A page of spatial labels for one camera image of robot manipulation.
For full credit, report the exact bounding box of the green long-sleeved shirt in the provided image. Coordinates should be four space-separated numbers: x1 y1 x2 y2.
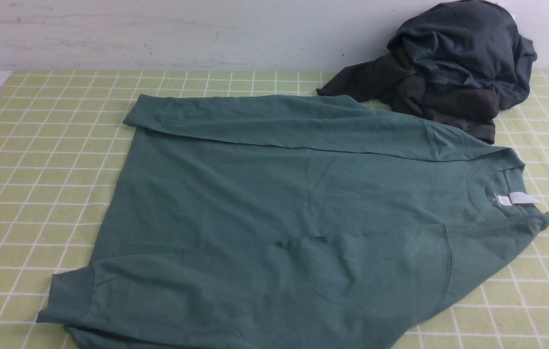
36 95 549 349

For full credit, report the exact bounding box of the dark grey crumpled sweatshirt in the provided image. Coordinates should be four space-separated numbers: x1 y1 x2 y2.
317 0 537 145

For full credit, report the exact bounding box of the green checkered tablecloth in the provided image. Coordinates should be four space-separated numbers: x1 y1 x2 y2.
0 70 549 349

